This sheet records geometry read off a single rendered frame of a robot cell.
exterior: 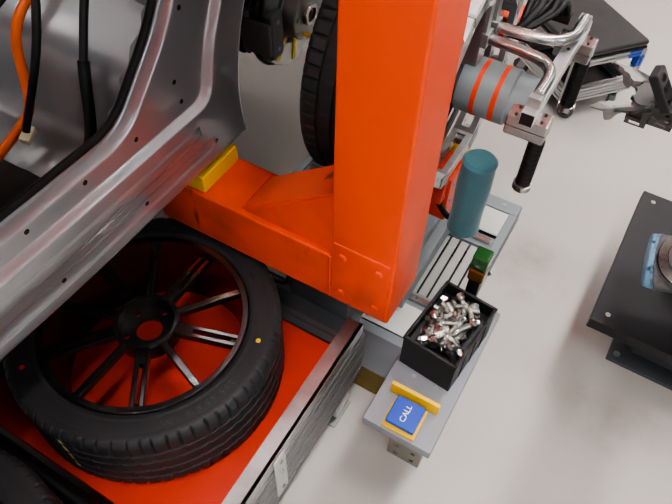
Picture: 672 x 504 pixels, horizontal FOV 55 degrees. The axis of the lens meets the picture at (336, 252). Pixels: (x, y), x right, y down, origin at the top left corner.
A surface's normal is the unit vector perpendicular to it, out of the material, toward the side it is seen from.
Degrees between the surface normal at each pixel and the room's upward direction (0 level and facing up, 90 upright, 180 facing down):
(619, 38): 0
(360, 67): 90
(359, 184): 90
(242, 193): 0
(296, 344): 0
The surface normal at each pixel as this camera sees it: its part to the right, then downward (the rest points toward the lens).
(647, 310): 0.02, -0.62
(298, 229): -0.50, 0.67
